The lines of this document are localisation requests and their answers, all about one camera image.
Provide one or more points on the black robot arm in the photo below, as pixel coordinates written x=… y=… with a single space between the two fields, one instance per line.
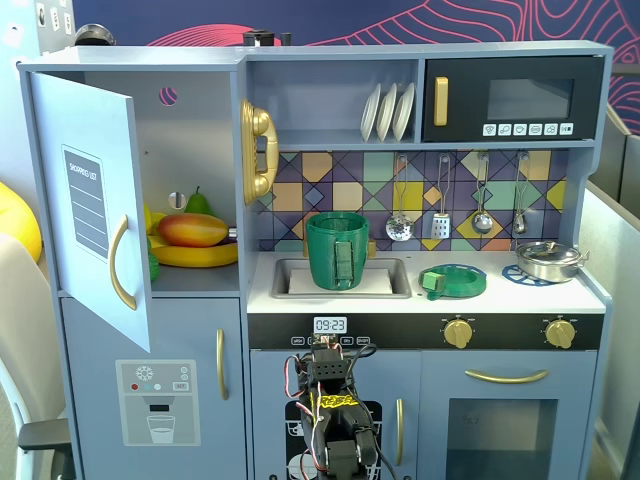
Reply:
x=345 y=420

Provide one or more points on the green printed cup recipient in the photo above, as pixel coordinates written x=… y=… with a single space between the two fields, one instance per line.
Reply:
x=325 y=250

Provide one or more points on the blue shopping list cabinet door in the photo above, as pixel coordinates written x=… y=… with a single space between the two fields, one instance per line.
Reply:
x=65 y=125

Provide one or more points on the grey toy sink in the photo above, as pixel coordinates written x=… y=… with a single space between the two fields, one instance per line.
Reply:
x=400 y=280

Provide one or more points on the blue oven door with window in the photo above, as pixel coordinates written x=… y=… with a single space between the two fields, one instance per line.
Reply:
x=435 y=425

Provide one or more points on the gold toy faucet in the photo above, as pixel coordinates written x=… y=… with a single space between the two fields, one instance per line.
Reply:
x=372 y=248

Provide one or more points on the gold stove knob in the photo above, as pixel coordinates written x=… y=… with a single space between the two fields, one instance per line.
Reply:
x=560 y=334
x=457 y=334

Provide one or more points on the steel skimmer utensil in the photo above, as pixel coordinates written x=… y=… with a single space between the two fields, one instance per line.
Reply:
x=400 y=229

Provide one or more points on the green printed round lid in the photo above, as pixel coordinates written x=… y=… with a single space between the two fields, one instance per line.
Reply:
x=470 y=287

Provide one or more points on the yellow toy banana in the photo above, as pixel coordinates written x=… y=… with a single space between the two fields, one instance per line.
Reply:
x=200 y=257

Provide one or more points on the steel slotted spatula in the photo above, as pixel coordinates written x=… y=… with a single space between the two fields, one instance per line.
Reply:
x=441 y=226

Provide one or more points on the red yellow toy mango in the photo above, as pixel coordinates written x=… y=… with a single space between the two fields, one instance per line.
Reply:
x=192 y=230

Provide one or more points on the blue round trivet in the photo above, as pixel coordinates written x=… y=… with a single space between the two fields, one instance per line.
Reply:
x=510 y=274

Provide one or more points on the green toy pear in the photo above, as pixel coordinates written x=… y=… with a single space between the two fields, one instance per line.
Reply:
x=197 y=205

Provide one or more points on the steel ladle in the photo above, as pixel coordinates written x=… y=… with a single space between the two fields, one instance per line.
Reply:
x=482 y=222

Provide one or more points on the small yellow toy fruit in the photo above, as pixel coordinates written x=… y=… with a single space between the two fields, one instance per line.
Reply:
x=155 y=222

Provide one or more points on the steel toy pot with lid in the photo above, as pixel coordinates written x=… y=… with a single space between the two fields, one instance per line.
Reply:
x=545 y=267

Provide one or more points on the hanging metal whisk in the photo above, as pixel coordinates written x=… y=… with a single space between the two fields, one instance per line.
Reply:
x=520 y=224

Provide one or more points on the gold toy telephone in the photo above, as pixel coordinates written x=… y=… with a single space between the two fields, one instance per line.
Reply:
x=260 y=125

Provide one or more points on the white toy plate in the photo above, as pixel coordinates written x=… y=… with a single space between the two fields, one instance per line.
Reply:
x=385 y=117
x=369 y=117
x=404 y=112

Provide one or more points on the grey office chair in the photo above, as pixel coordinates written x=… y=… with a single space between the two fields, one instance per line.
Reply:
x=25 y=325

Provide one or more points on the black toy microwave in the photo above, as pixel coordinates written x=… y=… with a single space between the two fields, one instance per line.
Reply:
x=470 y=75

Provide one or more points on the thin black cylinder object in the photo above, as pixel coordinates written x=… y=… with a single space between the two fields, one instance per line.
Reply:
x=286 y=39

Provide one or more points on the wide black cylinder object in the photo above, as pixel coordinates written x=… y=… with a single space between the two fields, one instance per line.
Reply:
x=258 y=38

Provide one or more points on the blue toy kitchen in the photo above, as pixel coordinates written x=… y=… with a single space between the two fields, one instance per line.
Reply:
x=200 y=55

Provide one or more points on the yellow bean bag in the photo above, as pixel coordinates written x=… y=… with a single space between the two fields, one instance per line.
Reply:
x=17 y=220

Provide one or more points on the dark shiny dome object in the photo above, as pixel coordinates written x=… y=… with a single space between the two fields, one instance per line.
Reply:
x=95 y=34

